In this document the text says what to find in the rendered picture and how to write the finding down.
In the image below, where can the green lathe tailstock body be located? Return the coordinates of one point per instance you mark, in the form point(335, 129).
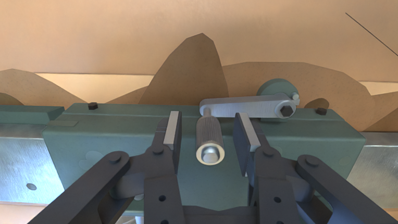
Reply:
point(102, 136)

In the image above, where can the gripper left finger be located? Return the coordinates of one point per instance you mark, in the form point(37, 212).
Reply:
point(93, 189)

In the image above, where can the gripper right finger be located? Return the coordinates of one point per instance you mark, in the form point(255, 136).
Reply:
point(326, 189)

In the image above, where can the silver lathe bed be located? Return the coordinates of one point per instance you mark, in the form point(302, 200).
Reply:
point(18, 164)

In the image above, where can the black hex bolt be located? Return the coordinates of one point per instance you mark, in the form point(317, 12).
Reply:
point(92, 106)
point(321, 111)

